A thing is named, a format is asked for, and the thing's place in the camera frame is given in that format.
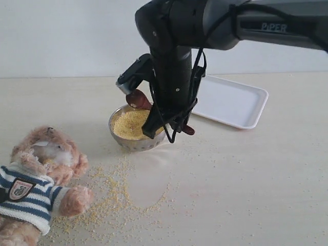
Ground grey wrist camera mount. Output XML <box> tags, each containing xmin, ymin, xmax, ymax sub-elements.
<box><xmin>116</xmin><ymin>53</ymin><xmax>155</xmax><ymax>95</ymax></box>

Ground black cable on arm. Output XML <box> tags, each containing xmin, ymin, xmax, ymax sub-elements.
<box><xmin>148</xmin><ymin>0</ymin><xmax>328</xmax><ymax>144</ymax></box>

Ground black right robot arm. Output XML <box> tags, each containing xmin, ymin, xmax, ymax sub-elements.
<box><xmin>135</xmin><ymin>1</ymin><xmax>327</xmax><ymax>138</ymax></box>

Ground steel bowl of millet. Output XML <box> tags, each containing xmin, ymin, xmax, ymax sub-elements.
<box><xmin>108</xmin><ymin>105</ymin><xmax>166</xmax><ymax>152</ymax></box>

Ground plush bear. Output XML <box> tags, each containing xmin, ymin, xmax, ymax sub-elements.
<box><xmin>1</xmin><ymin>126</ymin><xmax>93</xmax><ymax>245</ymax></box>

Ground dark red wooden spoon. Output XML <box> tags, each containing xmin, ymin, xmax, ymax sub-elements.
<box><xmin>126</xmin><ymin>89</ymin><xmax>195</xmax><ymax>135</ymax></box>

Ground white rectangular tray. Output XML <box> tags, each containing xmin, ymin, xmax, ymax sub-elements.
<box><xmin>192</xmin><ymin>75</ymin><xmax>269</xmax><ymax>130</ymax></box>

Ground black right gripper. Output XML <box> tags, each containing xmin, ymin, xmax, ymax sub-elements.
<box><xmin>142</xmin><ymin>46</ymin><xmax>192</xmax><ymax>138</ymax></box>

